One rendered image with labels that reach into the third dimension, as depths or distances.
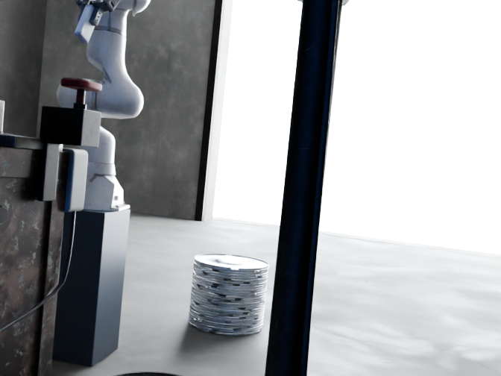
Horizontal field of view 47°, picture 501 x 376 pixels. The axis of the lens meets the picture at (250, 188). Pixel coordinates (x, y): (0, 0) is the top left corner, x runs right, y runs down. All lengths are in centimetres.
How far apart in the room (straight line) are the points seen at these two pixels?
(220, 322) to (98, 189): 71
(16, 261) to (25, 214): 9
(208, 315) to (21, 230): 111
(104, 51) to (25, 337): 88
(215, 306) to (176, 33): 430
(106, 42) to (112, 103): 18
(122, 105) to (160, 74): 435
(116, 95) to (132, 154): 441
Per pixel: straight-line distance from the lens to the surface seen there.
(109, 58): 178
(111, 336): 189
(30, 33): 677
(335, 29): 58
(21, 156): 115
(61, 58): 676
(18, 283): 121
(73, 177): 126
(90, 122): 115
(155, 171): 601
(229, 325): 215
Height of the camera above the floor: 64
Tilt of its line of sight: 3 degrees down
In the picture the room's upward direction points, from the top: 6 degrees clockwise
